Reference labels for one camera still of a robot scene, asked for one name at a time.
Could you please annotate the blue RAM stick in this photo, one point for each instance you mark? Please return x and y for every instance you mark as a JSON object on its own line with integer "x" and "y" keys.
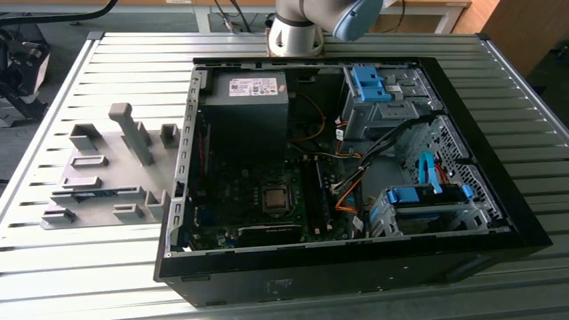
{"x": 107, "y": 192}

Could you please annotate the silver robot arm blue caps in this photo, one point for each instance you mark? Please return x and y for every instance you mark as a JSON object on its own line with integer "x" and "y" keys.
{"x": 293, "y": 36}

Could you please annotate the black RAM slot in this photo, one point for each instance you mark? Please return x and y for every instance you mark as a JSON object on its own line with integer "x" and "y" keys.
{"x": 309, "y": 196}

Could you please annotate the grey parts rack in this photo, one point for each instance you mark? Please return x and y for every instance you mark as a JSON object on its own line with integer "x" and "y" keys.
{"x": 134, "y": 156}

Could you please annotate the white framed desk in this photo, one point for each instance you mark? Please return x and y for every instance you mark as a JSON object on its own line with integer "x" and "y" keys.
{"x": 202, "y": 23}

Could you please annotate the grey power supply white label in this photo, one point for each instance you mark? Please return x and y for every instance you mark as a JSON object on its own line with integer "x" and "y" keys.
{"x": 240, "y": 123}

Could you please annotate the green motherboard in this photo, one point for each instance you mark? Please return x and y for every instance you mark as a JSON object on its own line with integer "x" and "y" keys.
{"x": 236, "y": 200}

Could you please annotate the CPU socket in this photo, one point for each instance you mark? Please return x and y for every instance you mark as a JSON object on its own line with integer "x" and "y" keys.
{"x": 276, "y": 198}

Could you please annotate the black graphics card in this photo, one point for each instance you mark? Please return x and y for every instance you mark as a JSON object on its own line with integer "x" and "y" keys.
{"x": 267, "y": 233}

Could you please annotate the blue disk carrier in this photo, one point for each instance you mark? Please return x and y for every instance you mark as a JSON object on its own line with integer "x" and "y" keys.
{"x": 371, "y": 83}

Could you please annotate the grey metal disk bay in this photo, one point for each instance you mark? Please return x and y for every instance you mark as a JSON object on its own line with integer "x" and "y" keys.
{"x": 436, "y": 216}
{"x": 391, "y": 116}

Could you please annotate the black disk in blue carrier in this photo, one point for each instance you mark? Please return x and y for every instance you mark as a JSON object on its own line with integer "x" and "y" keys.
{"x": 403, "y": 195}

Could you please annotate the black open PC case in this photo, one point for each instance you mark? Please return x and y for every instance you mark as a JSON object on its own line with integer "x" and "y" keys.
{"x": 356, "y": 276}

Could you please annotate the brown wooden cabinet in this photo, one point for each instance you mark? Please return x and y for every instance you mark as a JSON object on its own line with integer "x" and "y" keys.
{"x": 524, "y": 30}

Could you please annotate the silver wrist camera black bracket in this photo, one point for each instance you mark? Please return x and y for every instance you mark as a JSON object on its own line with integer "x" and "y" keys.
{"x": 40, "y": 76}

